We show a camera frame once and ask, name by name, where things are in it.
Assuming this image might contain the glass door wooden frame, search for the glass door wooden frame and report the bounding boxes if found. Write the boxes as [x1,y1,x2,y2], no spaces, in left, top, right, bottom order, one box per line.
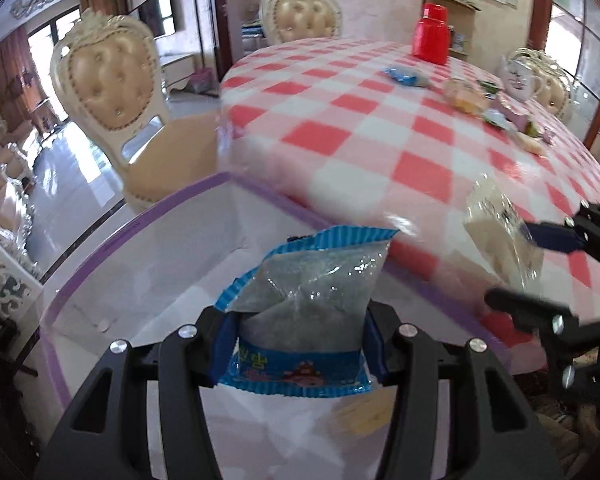
[530,0,600,153]

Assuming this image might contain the dark wooden furniture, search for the dark wooden furniture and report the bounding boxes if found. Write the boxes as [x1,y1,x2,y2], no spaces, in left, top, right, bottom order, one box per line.
[0,305,43,391]

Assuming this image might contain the cream tufted dining chair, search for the cream tufted dining chair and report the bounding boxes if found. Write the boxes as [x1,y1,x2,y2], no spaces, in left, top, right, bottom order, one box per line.
[259,0,342,47]
[49,10,222,213]
[507,47,572,122]

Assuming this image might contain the white floral teapot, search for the white floral teapot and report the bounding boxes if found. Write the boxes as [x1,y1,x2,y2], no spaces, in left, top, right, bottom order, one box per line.
[498,55,542,103]

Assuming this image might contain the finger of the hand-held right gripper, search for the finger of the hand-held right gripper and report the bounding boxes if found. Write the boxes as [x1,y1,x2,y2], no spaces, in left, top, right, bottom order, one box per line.
[484,287,600,343]
[521,201,600,263]

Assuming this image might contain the white storage box purple rim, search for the white storage box purple rim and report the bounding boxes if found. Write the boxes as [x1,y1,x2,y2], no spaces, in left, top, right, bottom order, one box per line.
[39,171,512,480]

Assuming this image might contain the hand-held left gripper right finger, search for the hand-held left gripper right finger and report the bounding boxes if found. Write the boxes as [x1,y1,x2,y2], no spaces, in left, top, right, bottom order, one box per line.
[361,300,566,480]

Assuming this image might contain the white carved screen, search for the white carved screen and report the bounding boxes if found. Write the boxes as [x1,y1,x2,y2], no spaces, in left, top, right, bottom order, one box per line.
[0,224,44,313]

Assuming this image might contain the wall television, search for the wall television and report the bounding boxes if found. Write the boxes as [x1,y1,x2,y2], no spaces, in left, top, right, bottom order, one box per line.
[138,0,177,39]

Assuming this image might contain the wooden wall shelf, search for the wooden wall shelf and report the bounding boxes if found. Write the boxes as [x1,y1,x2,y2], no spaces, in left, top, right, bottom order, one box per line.
[426,0,482,59]

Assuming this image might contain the red white checkered tablecloth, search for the red white checkered tablecloth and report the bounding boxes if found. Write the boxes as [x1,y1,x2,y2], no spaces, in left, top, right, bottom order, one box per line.
[219,37,600,376]

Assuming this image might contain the grey snack packet blue edges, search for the grey snack packet blue edges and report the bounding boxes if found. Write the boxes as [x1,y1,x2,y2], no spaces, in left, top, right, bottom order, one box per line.
[213,226,401,401]

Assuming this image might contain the yellow noodle cake packet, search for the yellow noodle cake packet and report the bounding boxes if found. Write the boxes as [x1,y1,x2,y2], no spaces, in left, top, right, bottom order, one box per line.
[442,79,492,114]

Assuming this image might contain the red thermos jug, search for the red thermos jug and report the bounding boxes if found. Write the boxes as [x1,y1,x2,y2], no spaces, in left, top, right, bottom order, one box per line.
[412,2,452,66]

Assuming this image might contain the white television cabinet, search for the white television cabinet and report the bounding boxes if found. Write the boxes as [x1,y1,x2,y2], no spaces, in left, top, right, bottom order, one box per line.
[158,52,202,97]

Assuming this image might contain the white carved sofa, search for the white carved sofa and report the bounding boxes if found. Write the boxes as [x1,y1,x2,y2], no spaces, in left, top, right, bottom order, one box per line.
[0,120,37,223]

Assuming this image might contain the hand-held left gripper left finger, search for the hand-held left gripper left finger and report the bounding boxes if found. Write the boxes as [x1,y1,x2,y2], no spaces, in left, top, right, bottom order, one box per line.
[34,305,237,480]

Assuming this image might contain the pink bag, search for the pink bag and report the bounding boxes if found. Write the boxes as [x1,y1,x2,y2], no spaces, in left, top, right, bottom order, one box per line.
[186,71,217,94]

